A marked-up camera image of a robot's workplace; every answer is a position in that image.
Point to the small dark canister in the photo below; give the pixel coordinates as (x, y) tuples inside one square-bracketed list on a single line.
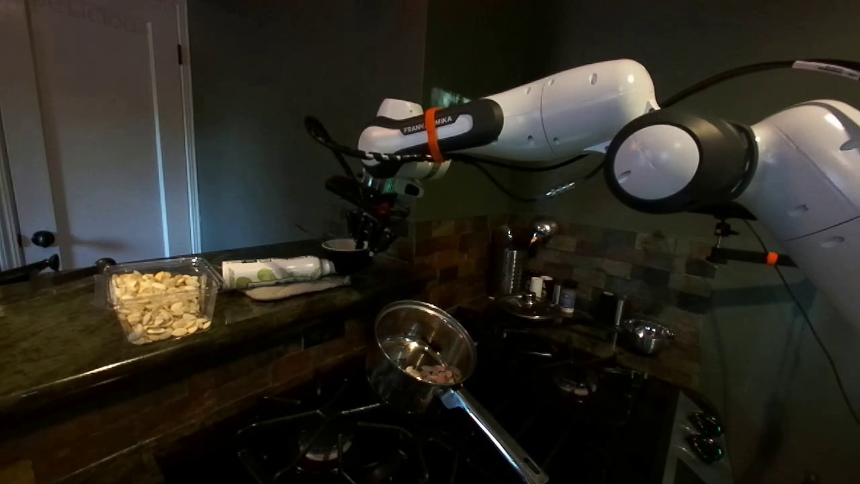
[(612, 310)]

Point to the stainless steel saucepan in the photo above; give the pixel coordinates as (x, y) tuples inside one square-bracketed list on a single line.
[(420, 339)]

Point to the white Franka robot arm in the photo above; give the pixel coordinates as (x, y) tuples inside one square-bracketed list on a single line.
[(554, 111)]

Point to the small white shaker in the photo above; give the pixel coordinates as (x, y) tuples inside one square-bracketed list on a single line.
[(569, 297), (541, 289)]

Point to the black gas stove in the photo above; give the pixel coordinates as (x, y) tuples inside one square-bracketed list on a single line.
[(358, 448)]

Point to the steel utensil holder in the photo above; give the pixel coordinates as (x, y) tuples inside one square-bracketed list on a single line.
[(511, 269)]

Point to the dark door knob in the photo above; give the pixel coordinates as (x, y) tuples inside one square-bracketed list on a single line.
[(42, 238)]

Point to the glass pot lid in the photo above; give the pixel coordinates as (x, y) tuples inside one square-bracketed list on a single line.
[(647, 336)]

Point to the black rod with orange tip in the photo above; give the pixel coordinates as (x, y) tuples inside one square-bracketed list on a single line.
[(749, 255)]

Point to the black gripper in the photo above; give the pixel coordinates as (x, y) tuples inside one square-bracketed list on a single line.
[(381, 203)]

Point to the clear container of snacks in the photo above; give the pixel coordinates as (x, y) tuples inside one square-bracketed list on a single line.
[(162, 305)]

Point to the white door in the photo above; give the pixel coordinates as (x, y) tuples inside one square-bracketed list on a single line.
[(109, 134)]

